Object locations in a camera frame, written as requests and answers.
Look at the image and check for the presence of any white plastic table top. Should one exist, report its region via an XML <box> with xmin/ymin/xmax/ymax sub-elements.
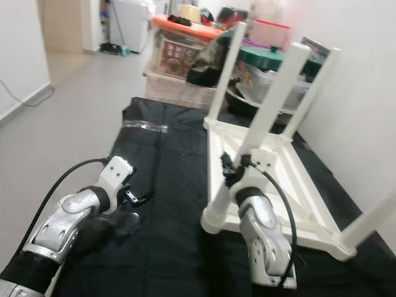
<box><xmin>201</xmin><ymin>114</ymin><xmax>363</xmax><ymax>262</ymax></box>

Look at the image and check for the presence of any black shiny bag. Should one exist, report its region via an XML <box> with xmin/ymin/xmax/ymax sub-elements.
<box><xmin>186</xmin><ymin>31</ymin><xmax>230</xmax><ymax>87</ymax></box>

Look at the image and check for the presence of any light wooden door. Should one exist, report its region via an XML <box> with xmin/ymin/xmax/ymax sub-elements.
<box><xmin>37</xmin><ymin>0</ymin><xmax>100</xmax><ymax>53</ymax></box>

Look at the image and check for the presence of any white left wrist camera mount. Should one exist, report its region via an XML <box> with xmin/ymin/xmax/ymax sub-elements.
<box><xmin>96</xmin><ymin>156</ymin><xmax>137</xmax><ymax>214</ymax></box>

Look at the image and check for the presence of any clear plastic bin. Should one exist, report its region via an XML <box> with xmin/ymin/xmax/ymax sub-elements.
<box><xmin>235</xmin><ymin>62</ymin><xmax>310</xmax><ymax>112</ymax></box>

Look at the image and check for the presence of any dark picture frame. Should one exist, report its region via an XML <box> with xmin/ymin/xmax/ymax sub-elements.
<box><xmin>300</xmin><ymin>36</ymin><xmax>329</xmax><ymax>62</ymax></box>

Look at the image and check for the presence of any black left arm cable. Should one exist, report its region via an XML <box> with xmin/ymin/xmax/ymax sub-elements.
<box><xmin>25</xmin><ymin>158</ymin><xmax>109</xmax><ymax>248</ymax></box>

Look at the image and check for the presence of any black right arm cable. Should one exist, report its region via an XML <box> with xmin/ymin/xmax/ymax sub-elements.
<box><xmin>251</xmin><ymin>161</ymin><xmax>299</xmax><ymax>290</ymax></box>

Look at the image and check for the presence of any pink box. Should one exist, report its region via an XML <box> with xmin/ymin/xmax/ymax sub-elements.
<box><xmin>249</xmin><ymin>20</ymin><xmax>291</xmax><ymax>50</ymax></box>

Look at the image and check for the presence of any black wall cable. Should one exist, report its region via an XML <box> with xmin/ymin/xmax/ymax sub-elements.
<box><xmin>0</xmin><ymin>79</ymin><xmax>55</xmax><ymax>107</ymax></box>

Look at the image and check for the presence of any beige woven mat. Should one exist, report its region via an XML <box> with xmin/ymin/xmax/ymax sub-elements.
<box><xmin>145</xmin><ymin>71</ymin><xmax>217</xmax><ymax>109</ymax></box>

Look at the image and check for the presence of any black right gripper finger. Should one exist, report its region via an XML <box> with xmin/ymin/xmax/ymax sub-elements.
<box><xmin>220</xmin><ymin>152</ymin><xmax>242</xmax><ymax>189</ymax></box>

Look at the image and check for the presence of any clear tape strip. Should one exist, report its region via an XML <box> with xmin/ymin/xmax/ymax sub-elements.
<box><xmin>124</xmin><ymin>121</ymin><xmax>169</xmax><ymax>134</ymax></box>

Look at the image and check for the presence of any black table cloth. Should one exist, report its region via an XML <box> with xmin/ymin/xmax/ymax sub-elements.
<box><xmin>37</xmin><ymin>97</ymin><xmax>396</xmax><ymax>297</ymax></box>

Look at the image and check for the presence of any dark round cooker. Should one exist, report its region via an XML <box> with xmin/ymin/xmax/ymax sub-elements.
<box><xmin>213</xmin><ymin>6</ymin><xmax>248</xmax><ymax>30</ymax></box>

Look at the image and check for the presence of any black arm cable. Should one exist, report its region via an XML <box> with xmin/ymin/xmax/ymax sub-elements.
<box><xmin>25</xmin><ymin>158</ymin><xmax>109</xmax><ymax>248</ymax></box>
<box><xmin>251</xmin><ymin>161</ymin><xmax>299</xmax><ymax>290</ymax></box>

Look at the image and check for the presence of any green pot lid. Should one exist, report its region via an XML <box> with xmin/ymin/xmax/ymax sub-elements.
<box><xmin>238</xmin><ymin>45</ymin><xmax>325</xmax><ymax>72</ymax></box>

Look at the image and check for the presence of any white appliance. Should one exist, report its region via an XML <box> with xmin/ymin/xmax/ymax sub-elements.
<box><xmin>108</xmin><ymin>0</ymin><xmax>155</xmax><ymax>53</ymax></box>

